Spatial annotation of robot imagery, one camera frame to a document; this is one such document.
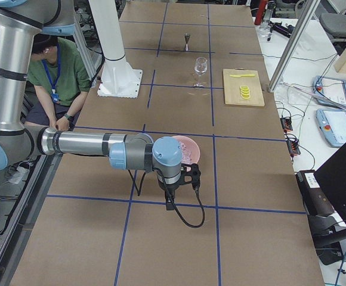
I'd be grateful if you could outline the far blue teach pendant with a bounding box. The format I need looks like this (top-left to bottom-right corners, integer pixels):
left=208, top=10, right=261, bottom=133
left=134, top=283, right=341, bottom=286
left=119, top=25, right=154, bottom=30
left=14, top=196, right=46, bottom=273
left=313, top=76, right=346, bottom=106

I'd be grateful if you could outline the blue teach pendant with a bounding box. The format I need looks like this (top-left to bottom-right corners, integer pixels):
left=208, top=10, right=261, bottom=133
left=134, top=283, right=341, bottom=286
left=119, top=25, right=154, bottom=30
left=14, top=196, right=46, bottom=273
left=313, top=76, right=346, bottom=106
left=316, top=108, right=346, bottom=148

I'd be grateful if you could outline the pink plastic bowl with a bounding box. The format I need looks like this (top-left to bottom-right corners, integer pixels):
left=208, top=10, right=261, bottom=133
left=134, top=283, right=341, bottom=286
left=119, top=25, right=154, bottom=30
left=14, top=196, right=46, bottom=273
left=173, top=135, right=200, bottom=163

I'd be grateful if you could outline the aluminium frame post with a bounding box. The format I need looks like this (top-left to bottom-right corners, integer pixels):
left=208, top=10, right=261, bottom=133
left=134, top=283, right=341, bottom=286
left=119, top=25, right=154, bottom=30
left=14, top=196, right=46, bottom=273
left=268, top=0, right=320, bottom=92

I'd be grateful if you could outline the red cylinder bottle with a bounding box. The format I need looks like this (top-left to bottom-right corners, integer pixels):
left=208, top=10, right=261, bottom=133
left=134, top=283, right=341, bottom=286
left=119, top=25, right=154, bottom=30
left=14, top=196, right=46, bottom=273
left=254, top=0, right=267, bottom=26

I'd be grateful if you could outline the steel cocktail jigger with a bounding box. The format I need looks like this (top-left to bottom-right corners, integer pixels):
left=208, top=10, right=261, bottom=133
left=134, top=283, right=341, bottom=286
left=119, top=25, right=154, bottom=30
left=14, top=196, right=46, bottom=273
left=184, top=33, right=190, bottom=51

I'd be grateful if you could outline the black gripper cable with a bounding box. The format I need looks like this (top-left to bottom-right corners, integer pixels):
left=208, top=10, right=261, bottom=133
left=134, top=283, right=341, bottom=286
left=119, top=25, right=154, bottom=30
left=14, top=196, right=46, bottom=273
left=156, top=169, right=206, bottom=229

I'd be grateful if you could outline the black monitor on stand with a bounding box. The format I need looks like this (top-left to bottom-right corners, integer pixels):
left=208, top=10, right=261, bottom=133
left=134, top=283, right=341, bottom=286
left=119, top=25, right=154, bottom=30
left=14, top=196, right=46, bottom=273
left=308, top=143, right=346, bottom=265

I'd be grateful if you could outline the person in green shirt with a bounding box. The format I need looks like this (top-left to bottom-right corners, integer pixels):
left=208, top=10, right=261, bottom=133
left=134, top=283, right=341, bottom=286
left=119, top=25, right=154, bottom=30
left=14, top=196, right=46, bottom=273
left=25, top=34, right=91, bottom=131

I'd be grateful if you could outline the near blue teach pendant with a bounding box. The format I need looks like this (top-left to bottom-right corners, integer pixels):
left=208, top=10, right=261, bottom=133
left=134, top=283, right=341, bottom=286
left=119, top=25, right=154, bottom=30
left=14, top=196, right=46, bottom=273
left=316, top=108, right=346, bottom=148

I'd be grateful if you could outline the clear wine glass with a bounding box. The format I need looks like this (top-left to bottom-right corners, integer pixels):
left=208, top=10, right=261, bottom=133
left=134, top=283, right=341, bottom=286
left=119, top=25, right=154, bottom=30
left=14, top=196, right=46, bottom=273
left=194, top=57, right=208, bottom=88

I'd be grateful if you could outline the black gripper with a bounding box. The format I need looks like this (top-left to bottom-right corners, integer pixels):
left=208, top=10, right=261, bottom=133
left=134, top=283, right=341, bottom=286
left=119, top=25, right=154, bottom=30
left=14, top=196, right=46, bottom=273
left=158, top=179, right=180, bottom=210

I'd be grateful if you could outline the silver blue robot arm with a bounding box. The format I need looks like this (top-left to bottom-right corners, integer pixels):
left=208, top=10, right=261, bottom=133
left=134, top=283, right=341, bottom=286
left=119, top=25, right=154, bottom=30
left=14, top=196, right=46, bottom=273
left=0, top=1, right=184, bottom=210

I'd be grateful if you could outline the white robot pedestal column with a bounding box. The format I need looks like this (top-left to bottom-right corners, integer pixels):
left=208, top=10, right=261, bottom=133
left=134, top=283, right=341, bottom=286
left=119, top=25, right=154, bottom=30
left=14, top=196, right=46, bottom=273
left=89, top=0, right=143, bottom=98

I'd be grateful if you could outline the yellow plastic knife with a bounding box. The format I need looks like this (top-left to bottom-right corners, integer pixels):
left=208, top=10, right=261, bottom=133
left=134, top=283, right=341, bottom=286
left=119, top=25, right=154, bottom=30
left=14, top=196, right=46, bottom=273
left=229, top=73, right=256, bottom=78

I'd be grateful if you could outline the wooden cutting board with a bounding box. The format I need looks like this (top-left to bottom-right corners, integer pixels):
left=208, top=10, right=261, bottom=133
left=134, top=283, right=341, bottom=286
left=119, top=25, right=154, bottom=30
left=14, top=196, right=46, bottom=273
left=223, top=69, right=265, bottom=107

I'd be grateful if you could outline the black box with label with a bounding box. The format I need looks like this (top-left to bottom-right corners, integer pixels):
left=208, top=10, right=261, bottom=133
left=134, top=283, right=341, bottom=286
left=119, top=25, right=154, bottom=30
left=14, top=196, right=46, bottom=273
left=295, top=170, right=335, bottom=217

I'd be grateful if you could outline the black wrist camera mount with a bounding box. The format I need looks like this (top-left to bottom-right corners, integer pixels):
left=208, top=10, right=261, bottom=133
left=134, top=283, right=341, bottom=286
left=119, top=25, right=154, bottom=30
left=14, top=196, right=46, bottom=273
left=180, top=163, right=201, bottom=190

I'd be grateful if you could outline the clear ice cube pile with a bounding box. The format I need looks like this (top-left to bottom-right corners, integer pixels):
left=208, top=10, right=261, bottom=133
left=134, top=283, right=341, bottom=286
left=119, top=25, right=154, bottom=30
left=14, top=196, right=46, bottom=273
left=180, top=142, right=193, bottom=164

